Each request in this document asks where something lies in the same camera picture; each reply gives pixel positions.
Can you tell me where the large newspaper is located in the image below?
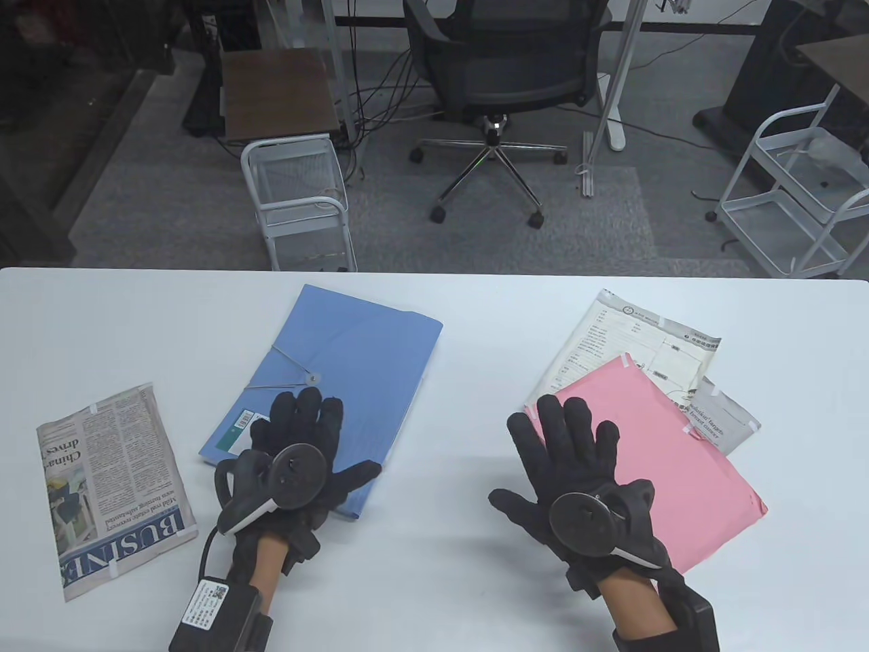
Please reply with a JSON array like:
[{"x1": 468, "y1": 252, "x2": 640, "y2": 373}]
[{"x1": 36, "y1": 382, "x2": 199, "y2": 604}]

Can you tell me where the person's left hand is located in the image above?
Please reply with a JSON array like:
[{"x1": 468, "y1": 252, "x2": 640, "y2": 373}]
[{"x1": 216, "y1": 388, "x2": 382, "y2": 578}]

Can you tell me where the black left wrist strap box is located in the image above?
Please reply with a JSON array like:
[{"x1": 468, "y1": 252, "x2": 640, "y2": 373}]
[{"x1": 168, "y1": 577, "x2": 274, "y2": 652}]

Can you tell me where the clear plastic bag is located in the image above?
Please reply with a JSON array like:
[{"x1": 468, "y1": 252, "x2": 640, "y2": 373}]
[{"x1": 801, "y1": 129, "x2": 869, "y2": 187}]

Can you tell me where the black desk base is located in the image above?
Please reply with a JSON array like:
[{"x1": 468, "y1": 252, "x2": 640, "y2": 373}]
[{"x1": 692, "y1": 0, "x2": 869, "y2": 160}]

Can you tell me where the white desk leg with foot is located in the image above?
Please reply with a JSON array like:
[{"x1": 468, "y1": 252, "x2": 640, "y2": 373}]
[{"x1": 587, "y1": 0, "x2": 650, "y2": 164}]

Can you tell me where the black wrist strap box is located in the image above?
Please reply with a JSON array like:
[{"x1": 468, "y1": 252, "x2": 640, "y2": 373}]
[
  {"x1": 611, "y1": 587, "x2": 720, "y2": 652},
  {"x1": 168, "y1": 577, "x2": 274, "y2": 652}
]

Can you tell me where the white metal rail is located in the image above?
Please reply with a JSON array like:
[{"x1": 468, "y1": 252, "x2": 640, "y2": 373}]
[{"x1": 579, "y1": 131, "x2": 596, "y2": 198}]

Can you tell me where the white black right controller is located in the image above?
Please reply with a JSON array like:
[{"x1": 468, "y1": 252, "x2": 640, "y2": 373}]
[{"x1": 549, "y1": 492, "x2": 666, "y2": 571}]

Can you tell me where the white black controller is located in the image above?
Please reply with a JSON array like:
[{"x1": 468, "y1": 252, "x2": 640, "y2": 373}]
[
  {"x1": 215, "y1": 443, "x2": 333, "y2": 539},
  {"x1": 549, "y1": 492, "x2": 666, "y2": 571}
]

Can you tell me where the white black left controller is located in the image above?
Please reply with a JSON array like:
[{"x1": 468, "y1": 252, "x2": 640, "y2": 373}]
[{"x1": 215, "y1": 443, "x2": 333, "y2": 539}]

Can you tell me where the person's right hand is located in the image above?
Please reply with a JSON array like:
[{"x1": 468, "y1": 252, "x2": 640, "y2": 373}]
[{"x1": 489, "y1": 394, "x2": 683, "y2": 600}]

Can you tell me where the bundle of floor cables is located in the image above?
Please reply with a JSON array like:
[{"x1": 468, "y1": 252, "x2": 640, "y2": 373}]
[{"x1": 339, "y1": 41, "x2": 449, "y2": 184}]

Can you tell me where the thin white desk leg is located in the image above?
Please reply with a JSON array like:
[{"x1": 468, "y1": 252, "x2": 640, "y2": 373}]
[{"x1": 319, "y1": 0, "x2": 371, "y2": 147}]

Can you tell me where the blue accordion folder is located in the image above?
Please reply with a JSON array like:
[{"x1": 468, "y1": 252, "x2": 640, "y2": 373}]
[{"x1": 199, "y1": 284, "x2": 444, "y2": 522}]

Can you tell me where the large white wire cart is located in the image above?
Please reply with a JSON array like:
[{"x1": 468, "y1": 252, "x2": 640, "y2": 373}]
[{"x1": 706, "y1": 85, "x2": 869, "y2": 279}]

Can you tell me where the small white wire cart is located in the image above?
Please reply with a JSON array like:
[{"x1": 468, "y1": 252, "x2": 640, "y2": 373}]
[{"x1": 240, "y1": 134, "x2": 358, "y2": 272}]

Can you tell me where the person's left forearm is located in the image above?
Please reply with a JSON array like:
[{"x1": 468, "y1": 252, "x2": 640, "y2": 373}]
[{"x1": 231, "y1": 533, "x2": 293, "y2": 619}]

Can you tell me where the brown desk top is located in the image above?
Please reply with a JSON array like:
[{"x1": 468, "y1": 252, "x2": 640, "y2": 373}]
[{"x1": 796, "y1": 34, "x2": 869, "y2": 109}]

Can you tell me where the white printed form sheet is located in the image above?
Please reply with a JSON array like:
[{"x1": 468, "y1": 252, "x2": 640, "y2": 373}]
[{"x1": 524, "y1": 289, "x2": 722, "y2": 422}]

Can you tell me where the black right wrist strap box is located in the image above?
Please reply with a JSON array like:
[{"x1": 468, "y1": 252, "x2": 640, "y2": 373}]
[{"x1": 611, "y1": 587, "x2": 720, "y2": 652}]

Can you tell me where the black office chair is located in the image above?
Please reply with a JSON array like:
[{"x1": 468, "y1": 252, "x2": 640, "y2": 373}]
[{"x1": 403, "y1": 0, "x2": 612, "y2": 228}]

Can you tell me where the brown wooden side table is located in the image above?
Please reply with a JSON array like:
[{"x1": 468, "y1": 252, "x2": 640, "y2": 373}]
[{"x1": 221, "y1": 48, "x2": 341, "y2": 145}]

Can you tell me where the small newspaper leaflet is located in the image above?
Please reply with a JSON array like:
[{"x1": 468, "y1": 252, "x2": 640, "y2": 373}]
[{"x1": 686, "y1": 377, "x2": 762, "y2": 456}]

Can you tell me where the black desk leg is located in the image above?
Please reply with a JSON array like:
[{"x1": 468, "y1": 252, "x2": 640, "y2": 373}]
[{"x1": 182, "y1": 0, "x2": 228, "y2": 137}]

